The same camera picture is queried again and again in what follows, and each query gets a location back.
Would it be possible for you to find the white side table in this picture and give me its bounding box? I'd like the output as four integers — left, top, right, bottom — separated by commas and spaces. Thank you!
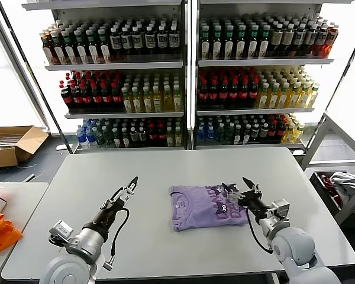
0, 182, 50, 284

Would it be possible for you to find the open cardboard box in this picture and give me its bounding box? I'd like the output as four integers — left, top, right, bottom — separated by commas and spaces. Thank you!
0, 125, 50, 169

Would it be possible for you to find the white packing material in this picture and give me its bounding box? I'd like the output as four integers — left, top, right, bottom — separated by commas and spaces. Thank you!
0, 134, 18, 149

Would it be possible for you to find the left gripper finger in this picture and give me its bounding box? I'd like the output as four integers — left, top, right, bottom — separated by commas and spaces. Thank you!
120, 176, 139, 204
99, 188, 128, 211

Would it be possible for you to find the yellow juice bottle green cap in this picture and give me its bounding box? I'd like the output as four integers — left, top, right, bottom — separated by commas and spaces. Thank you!
151, 85, 163, 112
257, 83, 270, 109
268, 82, 280, 109
288, 82, 301, 109
298, 82, 311, 109
172, 84, 183, 112
131, 86, 143, 113
278, 82, 290, 109
162, 85, 173, 112
308, 83, 320, 108
141, 85, 153, 113
121, 86, 133, 113

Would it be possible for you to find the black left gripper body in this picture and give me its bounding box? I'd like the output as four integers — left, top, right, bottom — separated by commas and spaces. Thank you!
84, 202, 128, 234

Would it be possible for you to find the purple printed t-shirt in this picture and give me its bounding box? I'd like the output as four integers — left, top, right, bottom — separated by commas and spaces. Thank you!
168, 183, 252, 233

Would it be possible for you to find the dark tea bottle green label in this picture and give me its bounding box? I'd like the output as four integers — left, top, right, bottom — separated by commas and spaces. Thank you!
85, 28, 100, 64
97, 28, 112, 63
258, 24, 270, 59
199, 25, 211, 60
247, 24, 259, 59
222, 25, 235, 60
61, 30, 77, 64
211, 25, 223, 60
235, 25, 247, 60
73, 29, 88, 64
51, 30, 66, 64

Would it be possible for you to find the reddish tea bottle white label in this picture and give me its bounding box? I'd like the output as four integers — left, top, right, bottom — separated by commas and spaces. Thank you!
41, 31, 54, 65

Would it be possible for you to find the dark slanted metal post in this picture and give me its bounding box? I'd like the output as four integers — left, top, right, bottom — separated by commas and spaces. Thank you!
303, 23, 355, 150
0, 0, 74, 154

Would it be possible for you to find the black plastic crate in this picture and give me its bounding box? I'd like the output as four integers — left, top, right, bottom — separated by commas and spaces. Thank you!
309, 170, 355, 220

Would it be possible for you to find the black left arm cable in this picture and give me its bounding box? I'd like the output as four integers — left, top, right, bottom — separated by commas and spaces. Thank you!
102, 206, 130, 272

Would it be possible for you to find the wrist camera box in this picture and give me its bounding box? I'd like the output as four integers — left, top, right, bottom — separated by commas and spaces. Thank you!
49, 219, 74, 242
270, 199, 291, 220

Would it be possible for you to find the dark red garment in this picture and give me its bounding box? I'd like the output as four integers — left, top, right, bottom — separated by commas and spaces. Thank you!
321, 174, 344, 208

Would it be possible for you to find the red drink bottle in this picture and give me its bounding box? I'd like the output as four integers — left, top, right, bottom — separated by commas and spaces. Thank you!
325, 24, 340, 59

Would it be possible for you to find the orange cloth bag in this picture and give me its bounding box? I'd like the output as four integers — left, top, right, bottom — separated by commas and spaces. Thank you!
0, 191, 23, 255

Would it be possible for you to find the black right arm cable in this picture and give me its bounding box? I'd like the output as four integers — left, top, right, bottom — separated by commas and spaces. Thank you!
246, 211, 275, 255

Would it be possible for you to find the grey white garment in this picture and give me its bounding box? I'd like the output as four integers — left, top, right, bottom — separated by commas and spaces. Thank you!
330, 171, 355, 205

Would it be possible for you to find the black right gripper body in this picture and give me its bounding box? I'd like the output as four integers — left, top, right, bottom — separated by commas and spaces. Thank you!
238, 192, 269, 220

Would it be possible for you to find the metal beverage shelf rack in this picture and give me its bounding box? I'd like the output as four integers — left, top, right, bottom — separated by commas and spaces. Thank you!
21, 0, 193, 154
191, 0, 355, 151

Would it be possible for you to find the dark drink bottle black label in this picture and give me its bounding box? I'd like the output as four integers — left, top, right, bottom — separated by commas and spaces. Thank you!
156, 25, 168, 60
109, 27, 122, 62
144, 25, 156, 60
120, 26, 133, 61
167, 24, 179, 60
131, 25, 143, 60

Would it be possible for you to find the red cap cola bottle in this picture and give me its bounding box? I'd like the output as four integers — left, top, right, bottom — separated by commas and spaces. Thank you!
91, 82, 102, 111
218, 79, 229, 108
60, 84, 72, 112
70, 83, 82, 111
228, 78, 239, 108
238, 78, 249, 108
198, 79, 209, 108
80, 83, 92, 111
101, 82, 112, 111
208, 79, 219, 108
248, 77, 259, 108
111, 82, 122, 111

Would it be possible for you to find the dark bottle beige label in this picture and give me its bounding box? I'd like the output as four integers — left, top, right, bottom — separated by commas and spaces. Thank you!
270, 24, 283, 57
282, 23, 295, 57

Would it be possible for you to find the dark bottle grey label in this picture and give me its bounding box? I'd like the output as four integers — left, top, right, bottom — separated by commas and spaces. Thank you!
315, 23, 328, 57
293, 23, 306, 57
304, 23, 317, 57

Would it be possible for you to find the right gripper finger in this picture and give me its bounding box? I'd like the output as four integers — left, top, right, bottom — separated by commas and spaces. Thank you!
242, 176, 262, 196
221, 182, 243, 204

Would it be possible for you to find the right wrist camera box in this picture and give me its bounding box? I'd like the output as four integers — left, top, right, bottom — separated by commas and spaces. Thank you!
270, 199, 291, 220

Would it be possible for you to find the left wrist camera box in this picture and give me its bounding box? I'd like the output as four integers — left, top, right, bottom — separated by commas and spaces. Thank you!
49, 219, 74, 242

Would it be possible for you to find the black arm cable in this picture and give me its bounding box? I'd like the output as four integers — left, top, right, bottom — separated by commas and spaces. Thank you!
102, 206, 130, 272
246, 211, 275, 255

